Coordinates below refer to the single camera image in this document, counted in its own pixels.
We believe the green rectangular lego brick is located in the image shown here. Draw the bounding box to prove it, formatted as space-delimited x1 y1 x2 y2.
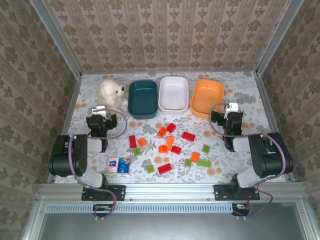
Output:
196 158 212 168

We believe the white teddy bear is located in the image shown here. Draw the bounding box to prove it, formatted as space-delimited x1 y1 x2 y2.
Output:
97 79 129 117

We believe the dark teal plastic container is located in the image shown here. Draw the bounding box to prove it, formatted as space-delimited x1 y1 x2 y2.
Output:
127 79 159 120

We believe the orange plastic container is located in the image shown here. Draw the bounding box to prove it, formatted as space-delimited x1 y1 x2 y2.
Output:
189 78 225 120

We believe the floral patterned table cover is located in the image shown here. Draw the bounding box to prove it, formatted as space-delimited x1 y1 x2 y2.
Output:
53 71 287 185

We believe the pink tissue pack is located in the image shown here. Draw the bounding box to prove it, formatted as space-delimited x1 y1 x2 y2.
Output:
106 156 120 173

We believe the blue tissue pack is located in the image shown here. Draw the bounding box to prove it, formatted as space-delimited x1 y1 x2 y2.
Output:
117 157 131 175

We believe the white plastic container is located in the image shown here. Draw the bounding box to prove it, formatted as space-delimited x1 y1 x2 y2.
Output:
157 76 189 116

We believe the grey metal panel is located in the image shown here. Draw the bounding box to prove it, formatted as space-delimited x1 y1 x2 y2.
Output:
37 212 307 240

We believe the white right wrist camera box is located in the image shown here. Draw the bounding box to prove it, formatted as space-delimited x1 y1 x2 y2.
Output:
224 101 239 120

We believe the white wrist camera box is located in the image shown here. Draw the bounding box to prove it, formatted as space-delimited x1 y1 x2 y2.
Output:
224 101 239 120
90 105 106 117

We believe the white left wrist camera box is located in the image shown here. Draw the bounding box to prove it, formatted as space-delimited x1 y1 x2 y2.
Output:
90 105 106 117

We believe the grey-purple left arm cable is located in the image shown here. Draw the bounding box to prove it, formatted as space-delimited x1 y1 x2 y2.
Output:
67 108 128 221

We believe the grey-purple arm cable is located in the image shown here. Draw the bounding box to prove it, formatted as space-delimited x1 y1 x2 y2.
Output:
67 108 128 221
209 102 287 221

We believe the grey-purple right arm cable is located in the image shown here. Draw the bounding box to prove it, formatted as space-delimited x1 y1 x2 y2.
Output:
209 102 287 221

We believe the aluminium side rail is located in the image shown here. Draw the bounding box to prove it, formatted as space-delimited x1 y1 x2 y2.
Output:
254 72 296 183
46 73 83 183

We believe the aluminium back rail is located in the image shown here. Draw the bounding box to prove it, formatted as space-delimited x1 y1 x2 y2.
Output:
81 69 258 75

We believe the aluminium frame post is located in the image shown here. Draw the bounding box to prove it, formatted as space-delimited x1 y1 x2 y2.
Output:
255 0 305 76
29 0 83 77

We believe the aluminium front rail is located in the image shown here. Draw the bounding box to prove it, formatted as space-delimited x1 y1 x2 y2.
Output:
37 182 309 203

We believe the grey slotted cable duct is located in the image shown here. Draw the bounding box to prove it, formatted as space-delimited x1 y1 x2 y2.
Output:
46 202 235 214

